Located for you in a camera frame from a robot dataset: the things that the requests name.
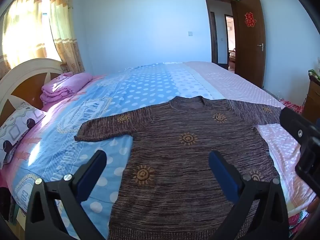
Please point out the red paper door decoration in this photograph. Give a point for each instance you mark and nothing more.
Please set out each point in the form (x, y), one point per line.
(250, 20)

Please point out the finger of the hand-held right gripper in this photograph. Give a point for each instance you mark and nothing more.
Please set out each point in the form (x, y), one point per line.
(297, 127)

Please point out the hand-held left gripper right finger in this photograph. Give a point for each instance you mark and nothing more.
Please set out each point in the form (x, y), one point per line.
(223, 175)

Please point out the yellow patterned curtain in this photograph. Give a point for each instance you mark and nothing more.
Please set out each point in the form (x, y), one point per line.
(25, 30)
(66, 35)

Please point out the brown wooden cabinet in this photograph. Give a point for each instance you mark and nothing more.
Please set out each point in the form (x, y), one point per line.
(312, 100)

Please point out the red plaid bag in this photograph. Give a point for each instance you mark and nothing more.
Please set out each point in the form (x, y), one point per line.
(292, 106)

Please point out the brown door frame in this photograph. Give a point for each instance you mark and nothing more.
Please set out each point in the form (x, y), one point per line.
(208, 30)

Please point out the brown sofa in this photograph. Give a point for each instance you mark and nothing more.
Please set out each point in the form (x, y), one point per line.
(232, 57)

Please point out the cream and wood headboard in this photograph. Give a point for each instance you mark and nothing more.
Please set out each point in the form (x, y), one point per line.
(27, 82)

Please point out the folded pink blanket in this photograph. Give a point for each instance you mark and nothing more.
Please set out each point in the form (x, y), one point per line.
(63, 86)

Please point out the brown knit sweater sun print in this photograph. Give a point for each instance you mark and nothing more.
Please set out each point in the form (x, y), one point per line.
(175, 167)

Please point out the bed with polka dot sheet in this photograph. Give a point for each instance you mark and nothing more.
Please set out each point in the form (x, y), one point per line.
(147, 85)

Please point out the brown wooden door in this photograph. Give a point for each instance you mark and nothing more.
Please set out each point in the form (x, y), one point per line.
(250, 55)

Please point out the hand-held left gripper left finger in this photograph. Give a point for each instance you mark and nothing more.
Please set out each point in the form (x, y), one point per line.
(92, 177)

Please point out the patterned pillow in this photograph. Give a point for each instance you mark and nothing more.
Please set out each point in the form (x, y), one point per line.
(17, 127)

